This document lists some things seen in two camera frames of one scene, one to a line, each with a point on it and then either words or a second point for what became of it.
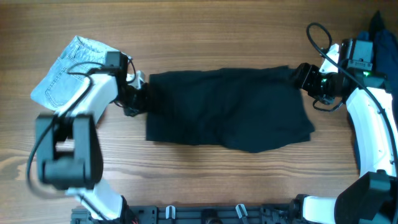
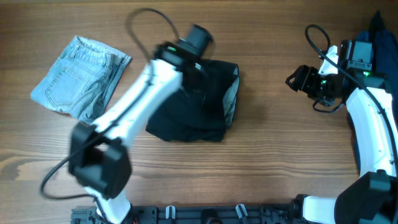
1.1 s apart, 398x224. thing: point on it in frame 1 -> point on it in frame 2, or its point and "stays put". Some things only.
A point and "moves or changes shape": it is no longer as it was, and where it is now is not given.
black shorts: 243,109 moves or changes shape
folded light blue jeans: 81,58 stays put
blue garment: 385,60 stays put
